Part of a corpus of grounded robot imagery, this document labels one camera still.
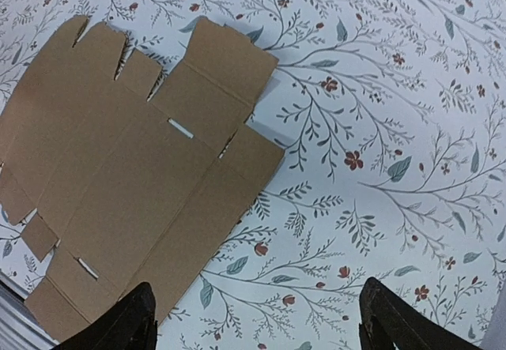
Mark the floral patterned table mat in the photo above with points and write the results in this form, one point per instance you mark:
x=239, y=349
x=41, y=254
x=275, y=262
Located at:
x=392, y=117

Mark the aluminium front table rail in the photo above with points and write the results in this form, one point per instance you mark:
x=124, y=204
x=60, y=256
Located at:
x=19, y=329

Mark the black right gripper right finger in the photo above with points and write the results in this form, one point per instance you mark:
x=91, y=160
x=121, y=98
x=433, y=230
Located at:
x=388, y=322

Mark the brown cardboard box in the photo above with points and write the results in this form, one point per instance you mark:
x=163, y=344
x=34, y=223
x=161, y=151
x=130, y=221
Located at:
x=124, y=181

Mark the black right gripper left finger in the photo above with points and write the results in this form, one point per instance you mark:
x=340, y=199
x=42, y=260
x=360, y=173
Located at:
x=129, y=324

